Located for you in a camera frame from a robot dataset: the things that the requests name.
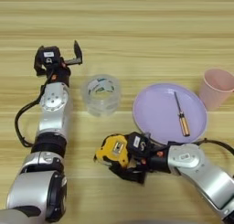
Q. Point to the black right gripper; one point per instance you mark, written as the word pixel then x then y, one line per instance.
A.
pixel 152 160

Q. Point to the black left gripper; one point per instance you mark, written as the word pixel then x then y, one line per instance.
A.
pixel 59 73

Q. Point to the clear glass cup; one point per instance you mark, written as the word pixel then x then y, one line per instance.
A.
pixel 103 107

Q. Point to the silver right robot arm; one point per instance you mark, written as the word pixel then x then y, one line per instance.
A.
pixel 207 176

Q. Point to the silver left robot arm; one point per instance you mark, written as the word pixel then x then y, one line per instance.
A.
pixel 53 112

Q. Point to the black box with white label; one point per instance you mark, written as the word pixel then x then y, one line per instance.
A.
pixel 137 142
pixel 48 55

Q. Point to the lilac round plate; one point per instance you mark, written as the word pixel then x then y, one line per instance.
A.
pixel 158 112

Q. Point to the pink plastic cup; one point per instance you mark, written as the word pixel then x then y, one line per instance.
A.
pixel 213 96

